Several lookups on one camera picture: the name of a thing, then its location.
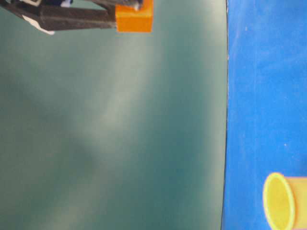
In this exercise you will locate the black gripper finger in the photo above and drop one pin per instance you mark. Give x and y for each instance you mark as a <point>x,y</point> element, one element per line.
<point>135,4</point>

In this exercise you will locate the blue mat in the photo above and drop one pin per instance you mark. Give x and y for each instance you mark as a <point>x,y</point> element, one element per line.
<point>266,104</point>

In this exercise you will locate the yellow plastic cup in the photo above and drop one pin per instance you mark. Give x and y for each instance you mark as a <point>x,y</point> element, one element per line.
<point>285,202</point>

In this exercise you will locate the orange block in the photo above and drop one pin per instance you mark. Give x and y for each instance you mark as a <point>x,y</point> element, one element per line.
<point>130,20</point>

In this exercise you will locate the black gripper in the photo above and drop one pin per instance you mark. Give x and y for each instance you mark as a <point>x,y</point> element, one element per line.
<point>54,18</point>

